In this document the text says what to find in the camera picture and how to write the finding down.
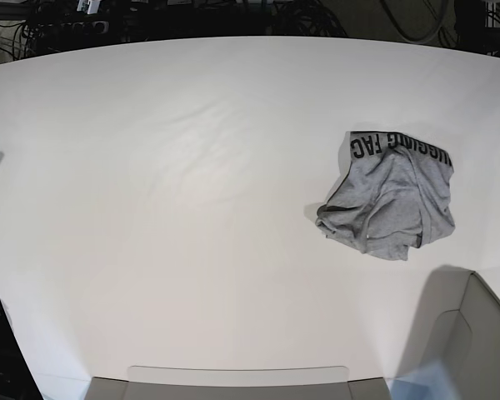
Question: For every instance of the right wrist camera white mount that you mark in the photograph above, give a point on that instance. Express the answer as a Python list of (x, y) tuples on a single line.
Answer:
[(88, 6)]

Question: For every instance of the grey T-shirt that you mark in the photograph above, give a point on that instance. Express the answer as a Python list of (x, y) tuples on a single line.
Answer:
[(395, 196)]

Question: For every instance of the grey bin right front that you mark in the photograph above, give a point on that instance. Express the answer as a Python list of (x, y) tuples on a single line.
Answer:
[(453, 348)]

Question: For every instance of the black power strip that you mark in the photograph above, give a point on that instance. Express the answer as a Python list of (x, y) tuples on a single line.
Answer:
[(76, 28)]

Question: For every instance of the grey tray front centre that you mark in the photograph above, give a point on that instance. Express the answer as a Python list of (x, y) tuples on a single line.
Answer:
[(183, 383)]

